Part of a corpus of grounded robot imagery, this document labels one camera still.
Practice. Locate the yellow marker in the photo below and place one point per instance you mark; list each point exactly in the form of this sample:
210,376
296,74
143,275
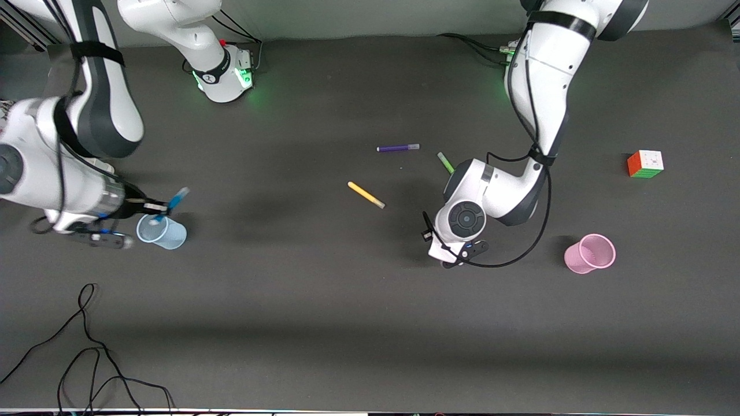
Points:
365,194

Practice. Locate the pink cup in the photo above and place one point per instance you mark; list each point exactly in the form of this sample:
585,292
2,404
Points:
591,254

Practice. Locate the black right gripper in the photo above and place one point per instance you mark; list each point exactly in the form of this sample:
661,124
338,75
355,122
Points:
132,202

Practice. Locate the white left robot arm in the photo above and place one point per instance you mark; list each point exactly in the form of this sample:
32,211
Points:
537,86

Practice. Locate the rubik's cube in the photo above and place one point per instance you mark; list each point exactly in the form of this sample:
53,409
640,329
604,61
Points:
646,164

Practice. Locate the aluminium frame rail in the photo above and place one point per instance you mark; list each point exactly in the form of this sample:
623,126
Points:
23,29

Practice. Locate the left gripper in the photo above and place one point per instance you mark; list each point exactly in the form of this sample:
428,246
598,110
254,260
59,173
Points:
424,238

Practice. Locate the green marker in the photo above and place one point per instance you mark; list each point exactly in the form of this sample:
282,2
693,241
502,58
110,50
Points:
446,162

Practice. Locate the translucent blue cup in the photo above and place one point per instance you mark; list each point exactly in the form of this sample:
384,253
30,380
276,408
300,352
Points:
165,233

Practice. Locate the blue marker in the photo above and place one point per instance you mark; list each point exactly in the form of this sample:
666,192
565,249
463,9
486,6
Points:
173,202

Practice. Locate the purple marker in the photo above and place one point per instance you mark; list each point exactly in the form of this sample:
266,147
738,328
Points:
398,148

